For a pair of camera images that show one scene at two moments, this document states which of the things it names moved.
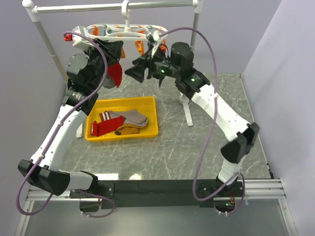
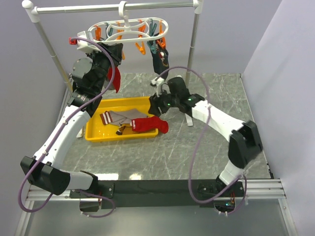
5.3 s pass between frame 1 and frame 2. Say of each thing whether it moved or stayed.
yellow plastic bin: stayed
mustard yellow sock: stayed
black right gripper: moved
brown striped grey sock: stayed
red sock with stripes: moved
